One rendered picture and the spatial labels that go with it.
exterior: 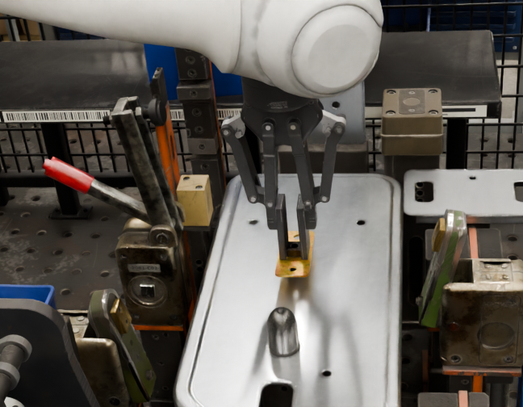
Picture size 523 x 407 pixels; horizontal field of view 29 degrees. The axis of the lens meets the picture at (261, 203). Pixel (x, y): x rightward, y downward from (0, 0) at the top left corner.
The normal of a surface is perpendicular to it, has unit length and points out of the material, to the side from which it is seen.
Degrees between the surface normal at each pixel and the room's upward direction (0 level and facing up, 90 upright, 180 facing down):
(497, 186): 0
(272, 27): 63
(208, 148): 90
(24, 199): 0
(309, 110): 90
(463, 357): 90
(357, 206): 0
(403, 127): 89
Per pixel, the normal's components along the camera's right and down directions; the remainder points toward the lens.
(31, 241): -0.08, -0.82
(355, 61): 0.36, 0.52
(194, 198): -0.12, 0.57
